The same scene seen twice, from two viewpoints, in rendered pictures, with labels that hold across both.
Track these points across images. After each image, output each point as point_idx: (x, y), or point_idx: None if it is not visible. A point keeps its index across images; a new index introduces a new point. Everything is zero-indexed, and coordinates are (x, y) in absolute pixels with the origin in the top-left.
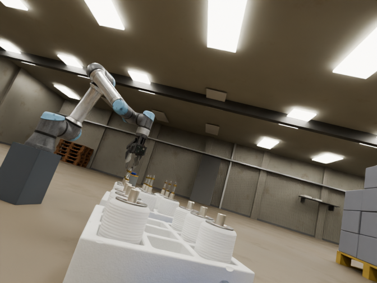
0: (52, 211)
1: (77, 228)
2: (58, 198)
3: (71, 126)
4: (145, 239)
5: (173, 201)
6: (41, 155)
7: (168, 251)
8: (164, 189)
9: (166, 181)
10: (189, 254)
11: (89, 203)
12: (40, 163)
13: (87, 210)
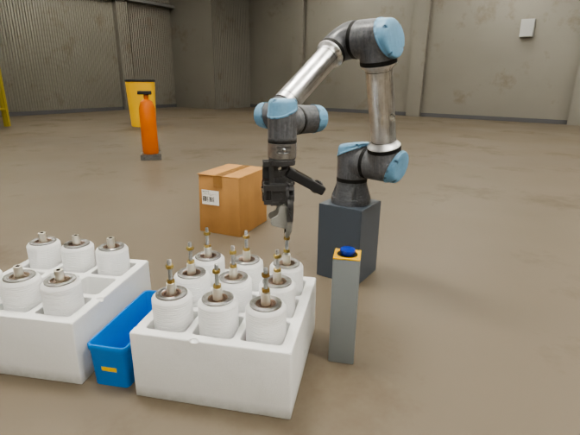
0: (324, 294)
1: None
2: (444, 297)
3: (368, 156)
4: (34, 269)
5: (154, 293)
6: (323, 211)
7: (6, 274)
8: (261, 290)
9: (263, 271)
10: None
11: (493, 331)
12: (326, 222)
13: (394, 324)
